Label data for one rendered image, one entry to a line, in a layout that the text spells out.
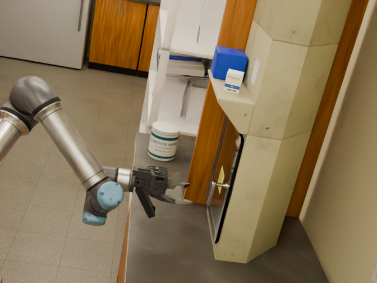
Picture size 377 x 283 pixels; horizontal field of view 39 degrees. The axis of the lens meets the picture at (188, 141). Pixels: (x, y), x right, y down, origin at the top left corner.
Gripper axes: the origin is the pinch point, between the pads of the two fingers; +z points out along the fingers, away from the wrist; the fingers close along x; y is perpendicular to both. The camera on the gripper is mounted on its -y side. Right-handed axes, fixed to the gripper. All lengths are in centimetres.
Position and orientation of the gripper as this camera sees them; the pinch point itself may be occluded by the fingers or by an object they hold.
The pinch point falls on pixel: (189, 195)
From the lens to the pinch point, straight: 176.8
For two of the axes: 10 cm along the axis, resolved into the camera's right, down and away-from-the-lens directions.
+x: -0.6, -4.0, 9.1
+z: 9.8, 1.5, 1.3
